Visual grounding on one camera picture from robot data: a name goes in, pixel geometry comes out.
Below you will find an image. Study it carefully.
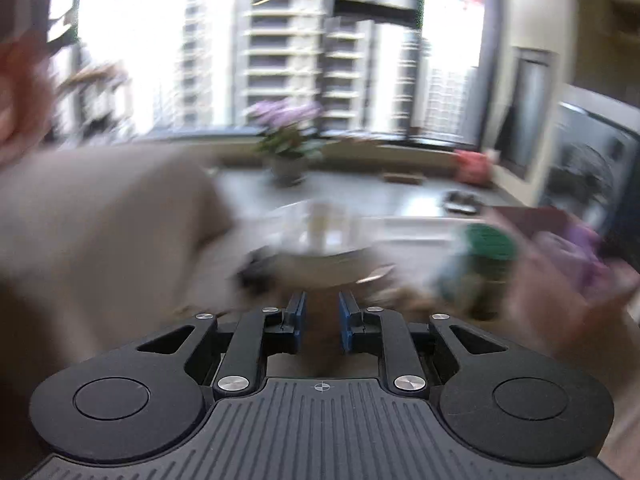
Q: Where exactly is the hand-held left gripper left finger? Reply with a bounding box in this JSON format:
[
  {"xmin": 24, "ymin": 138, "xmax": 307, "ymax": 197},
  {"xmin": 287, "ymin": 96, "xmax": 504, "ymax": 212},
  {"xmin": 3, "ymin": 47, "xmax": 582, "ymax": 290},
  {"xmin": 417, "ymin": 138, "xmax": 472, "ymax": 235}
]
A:
[{"xmin": 136, "ymin": 290, "xmax": 307, "ymax": 397}]

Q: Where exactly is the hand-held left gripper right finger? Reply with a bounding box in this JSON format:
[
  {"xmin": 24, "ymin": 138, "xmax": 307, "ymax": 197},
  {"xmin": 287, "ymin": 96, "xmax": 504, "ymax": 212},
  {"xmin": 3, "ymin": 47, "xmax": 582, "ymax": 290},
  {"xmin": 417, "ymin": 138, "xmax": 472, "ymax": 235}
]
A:
[{"xmin": 338, "ymin": 290, "xmax": 507, "ymax": 397}]

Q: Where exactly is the purple soft item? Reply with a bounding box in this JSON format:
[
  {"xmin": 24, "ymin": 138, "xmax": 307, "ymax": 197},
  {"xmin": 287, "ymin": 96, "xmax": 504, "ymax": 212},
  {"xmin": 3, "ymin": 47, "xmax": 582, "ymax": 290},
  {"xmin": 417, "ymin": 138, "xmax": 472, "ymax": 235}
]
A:
[{"xmin": 532, "ymin": 224, "xmax": 618, "ymax": 292}]

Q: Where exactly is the green lidded container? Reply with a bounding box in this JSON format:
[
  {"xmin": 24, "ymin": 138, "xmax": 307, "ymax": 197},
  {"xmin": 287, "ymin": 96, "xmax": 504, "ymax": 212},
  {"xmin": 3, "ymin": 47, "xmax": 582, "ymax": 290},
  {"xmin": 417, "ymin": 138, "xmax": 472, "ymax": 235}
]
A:
[{"xmin": 434, "ymin": 224, "xmax": 519, "ymax": 318}]

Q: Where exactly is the dark flat item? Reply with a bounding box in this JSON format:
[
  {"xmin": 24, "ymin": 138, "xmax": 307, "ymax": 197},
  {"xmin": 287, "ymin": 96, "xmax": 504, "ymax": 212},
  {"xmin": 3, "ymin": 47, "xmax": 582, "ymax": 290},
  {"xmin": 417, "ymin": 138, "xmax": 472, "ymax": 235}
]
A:
[{"xmin": 443, "ymin": 190, "xmax": 485, "ymax": 214}]

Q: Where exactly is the potted purple flower plant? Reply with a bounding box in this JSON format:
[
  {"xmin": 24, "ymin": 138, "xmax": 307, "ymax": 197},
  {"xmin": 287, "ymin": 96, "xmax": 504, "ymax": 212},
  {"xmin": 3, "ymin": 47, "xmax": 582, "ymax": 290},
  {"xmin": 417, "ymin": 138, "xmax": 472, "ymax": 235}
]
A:
[{"xmin": 248, "ymin": 99, "xmax": 327, "ymax": 187}]

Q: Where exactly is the pink bag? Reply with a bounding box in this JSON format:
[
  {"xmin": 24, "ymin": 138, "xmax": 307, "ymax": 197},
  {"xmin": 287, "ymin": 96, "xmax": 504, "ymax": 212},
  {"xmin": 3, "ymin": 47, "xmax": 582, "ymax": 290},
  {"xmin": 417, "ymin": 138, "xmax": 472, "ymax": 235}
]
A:
[{"xmin": 454, "ymin": 149, "xmax": 495, "ymax": 187}]

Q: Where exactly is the dark framed screen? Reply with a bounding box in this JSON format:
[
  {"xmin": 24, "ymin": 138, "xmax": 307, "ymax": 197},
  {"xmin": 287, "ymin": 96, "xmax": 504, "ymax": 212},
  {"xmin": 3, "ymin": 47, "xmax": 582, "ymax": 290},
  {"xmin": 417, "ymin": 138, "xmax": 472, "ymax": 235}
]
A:
[{"xmin": 539, "ymin": 84, "xmax": 640, "ymax": 258}]

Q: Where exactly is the reddish blurred cloth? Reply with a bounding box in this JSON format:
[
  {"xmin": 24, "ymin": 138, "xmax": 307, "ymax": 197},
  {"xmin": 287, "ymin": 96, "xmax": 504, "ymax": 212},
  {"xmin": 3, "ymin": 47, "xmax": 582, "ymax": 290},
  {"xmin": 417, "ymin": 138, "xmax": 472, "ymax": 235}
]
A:
[{"xmin": 0, "ymin": 30, "xmax": 53, "ymax": 166}]

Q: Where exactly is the grey framed wall panel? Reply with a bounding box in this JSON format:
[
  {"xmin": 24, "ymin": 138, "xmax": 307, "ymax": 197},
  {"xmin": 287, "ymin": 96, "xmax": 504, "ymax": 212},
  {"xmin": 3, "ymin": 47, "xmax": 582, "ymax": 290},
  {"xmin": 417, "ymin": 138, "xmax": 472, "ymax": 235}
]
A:
[{"xmin": 497, "ymin": 46, "xmax": 560, "ymax": 182}]

